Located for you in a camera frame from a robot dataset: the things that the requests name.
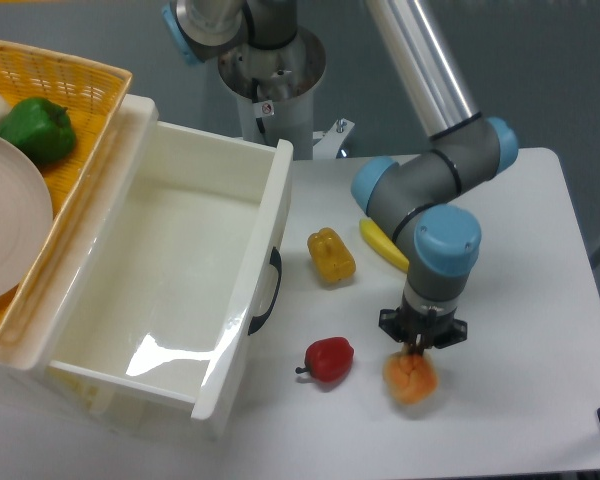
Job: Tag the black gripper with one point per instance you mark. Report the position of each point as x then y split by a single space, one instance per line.
422 331

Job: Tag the round knotted orange bread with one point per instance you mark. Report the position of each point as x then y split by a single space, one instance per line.
409 378

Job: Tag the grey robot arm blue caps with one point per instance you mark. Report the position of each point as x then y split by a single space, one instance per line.
412 203

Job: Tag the red bell pepper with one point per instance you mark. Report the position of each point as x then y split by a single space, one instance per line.
327 360

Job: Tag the yellow banana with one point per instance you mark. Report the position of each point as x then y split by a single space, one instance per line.
380 243

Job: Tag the yellow bell pepper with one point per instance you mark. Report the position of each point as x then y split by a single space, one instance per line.
332 259

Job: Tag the white plastic drawer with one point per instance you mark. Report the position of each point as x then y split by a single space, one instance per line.
162 320

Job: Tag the white drawer cabinet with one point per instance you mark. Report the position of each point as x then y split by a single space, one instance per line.
48 295

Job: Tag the yellow woven basket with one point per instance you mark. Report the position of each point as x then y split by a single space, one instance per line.
87 95

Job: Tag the pink plate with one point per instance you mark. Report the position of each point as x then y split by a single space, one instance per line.
26 215

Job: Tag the green bell pepper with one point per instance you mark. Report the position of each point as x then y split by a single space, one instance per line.
40 129

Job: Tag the black drawer handle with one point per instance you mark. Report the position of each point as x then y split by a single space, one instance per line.
267 292

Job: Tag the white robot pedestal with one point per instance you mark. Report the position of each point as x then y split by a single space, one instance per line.
274 94

